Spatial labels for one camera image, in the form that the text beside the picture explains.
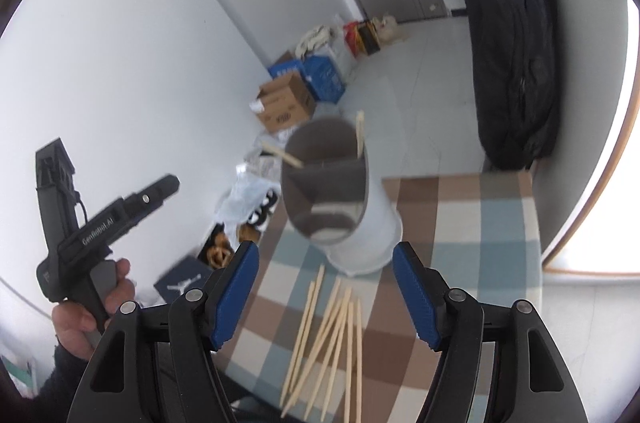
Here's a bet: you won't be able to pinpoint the white divided utensil holder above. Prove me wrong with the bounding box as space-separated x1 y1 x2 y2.
280 116 403 276

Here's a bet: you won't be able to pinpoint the large blue box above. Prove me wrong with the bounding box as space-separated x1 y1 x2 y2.
300 54 347 102

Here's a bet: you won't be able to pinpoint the tray of brown pastries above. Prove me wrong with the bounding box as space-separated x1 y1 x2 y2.
199 223 237 270

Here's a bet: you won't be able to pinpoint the black cable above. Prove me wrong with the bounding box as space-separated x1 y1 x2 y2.
70 189 90 225

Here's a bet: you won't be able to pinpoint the person's left forearm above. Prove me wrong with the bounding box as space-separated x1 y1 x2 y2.
37 338 93 404

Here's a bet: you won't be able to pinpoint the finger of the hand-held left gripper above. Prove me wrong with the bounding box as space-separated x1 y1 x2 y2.
122 174 181 224

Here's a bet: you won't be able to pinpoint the clear plastic bag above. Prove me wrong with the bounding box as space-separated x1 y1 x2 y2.
325 37 357 74

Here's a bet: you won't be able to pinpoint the dark box with white figure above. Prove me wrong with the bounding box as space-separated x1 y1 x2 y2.
152 255 214 305

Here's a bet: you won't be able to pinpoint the brown cardboard box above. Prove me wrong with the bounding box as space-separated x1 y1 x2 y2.
255 72 317 134

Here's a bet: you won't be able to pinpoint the pile of wooden chopsticks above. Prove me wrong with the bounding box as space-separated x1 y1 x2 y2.
280 265 365 423

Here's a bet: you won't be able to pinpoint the small blue box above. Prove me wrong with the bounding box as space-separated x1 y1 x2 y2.
267 59 304 80

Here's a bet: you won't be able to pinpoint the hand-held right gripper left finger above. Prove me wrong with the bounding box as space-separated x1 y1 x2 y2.
65 240 261 423

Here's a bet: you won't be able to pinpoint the person's left hand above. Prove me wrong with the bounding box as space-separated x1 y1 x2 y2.
52 258 137 360

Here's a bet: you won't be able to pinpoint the black backpack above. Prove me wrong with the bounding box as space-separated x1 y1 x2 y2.
460 0 562 172

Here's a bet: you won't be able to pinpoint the red bag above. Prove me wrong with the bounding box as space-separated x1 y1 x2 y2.
344 22 368 57

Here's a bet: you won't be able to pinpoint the black and orange box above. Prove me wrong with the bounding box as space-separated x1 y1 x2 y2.
357 22 382 54

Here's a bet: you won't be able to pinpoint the crumpled white plastic bags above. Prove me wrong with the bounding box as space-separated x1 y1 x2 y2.
217 130 287 231

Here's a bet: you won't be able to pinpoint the beige cloth bundle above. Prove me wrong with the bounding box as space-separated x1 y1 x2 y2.
295 25 334 60

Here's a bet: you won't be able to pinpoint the checked tablecloth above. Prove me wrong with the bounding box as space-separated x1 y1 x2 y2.
220 170 543 423

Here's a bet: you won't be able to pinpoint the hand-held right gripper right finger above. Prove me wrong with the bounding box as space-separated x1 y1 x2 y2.
392 241 591 423

